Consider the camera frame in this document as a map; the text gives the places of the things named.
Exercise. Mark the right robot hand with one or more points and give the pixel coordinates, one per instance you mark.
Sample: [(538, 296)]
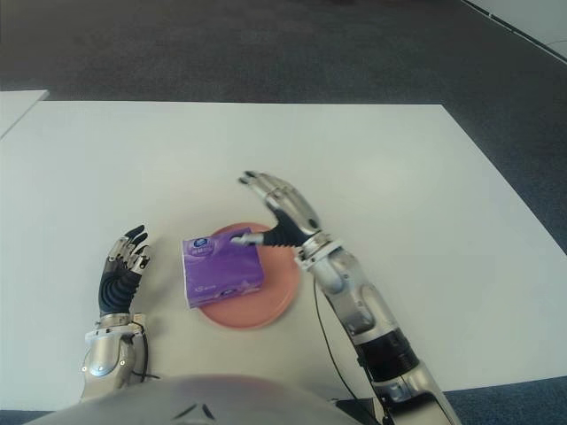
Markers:
[(292, 212)]

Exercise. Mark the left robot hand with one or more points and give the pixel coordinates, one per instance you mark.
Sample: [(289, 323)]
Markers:
[(117, 292)]

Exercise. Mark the purple tissue paper pack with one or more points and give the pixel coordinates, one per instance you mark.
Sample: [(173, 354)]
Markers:
[(221, 272)]

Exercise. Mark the pink round plate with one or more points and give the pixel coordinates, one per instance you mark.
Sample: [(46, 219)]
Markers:
[(277, 283)]

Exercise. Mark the silver robot torso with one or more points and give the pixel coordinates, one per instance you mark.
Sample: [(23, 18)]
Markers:
[(199, 403)]

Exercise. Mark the white adjacent table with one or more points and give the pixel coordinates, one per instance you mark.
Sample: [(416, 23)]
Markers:
[(17, 108)]

